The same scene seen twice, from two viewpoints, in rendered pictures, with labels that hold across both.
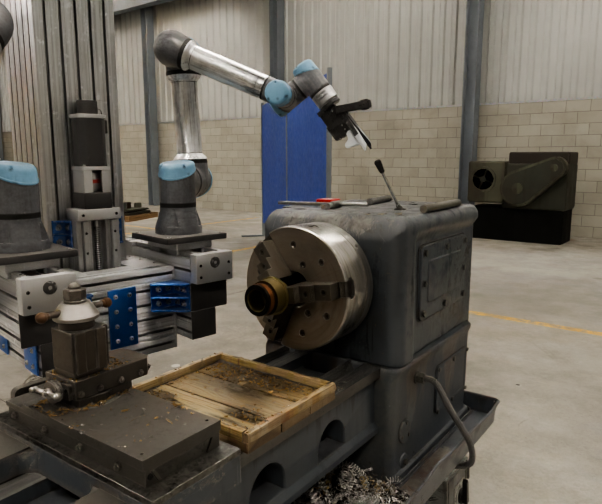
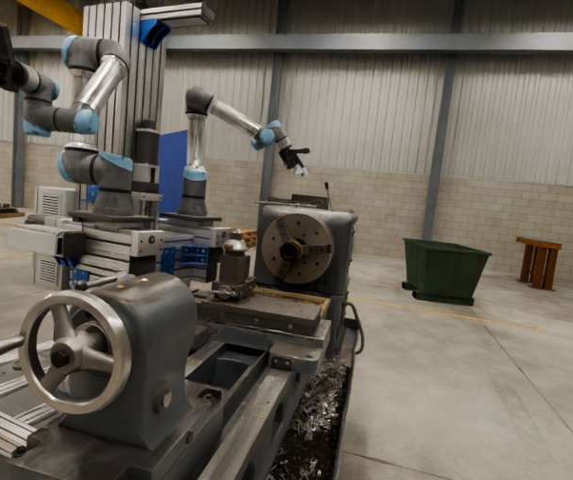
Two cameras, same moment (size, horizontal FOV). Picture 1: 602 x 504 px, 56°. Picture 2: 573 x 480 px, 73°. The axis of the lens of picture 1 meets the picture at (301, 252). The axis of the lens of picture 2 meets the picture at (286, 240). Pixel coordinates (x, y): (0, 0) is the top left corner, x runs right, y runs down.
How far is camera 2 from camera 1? 75 cm
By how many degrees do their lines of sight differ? 23
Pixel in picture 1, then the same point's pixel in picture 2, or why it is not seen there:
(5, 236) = (112, 203)
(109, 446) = (286, 315)
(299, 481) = not seen: hidden behind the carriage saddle
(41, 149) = (117, 149)
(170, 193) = (193, 189)
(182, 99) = (196, 130)
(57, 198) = not seen: hidden behind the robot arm
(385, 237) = (342, 223)
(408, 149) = (227, 185)
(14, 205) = (121, 183)
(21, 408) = (200, 303)
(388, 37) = not seen: hidden behind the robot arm
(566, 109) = (323, 171)
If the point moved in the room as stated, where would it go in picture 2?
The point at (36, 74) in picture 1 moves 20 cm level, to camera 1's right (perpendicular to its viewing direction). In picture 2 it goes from (121, 97) to (170, 107)
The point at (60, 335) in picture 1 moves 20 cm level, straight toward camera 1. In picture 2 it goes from (229, 258) to (277, 272)
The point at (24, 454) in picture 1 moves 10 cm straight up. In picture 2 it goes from (209, 330) to (213, 294)
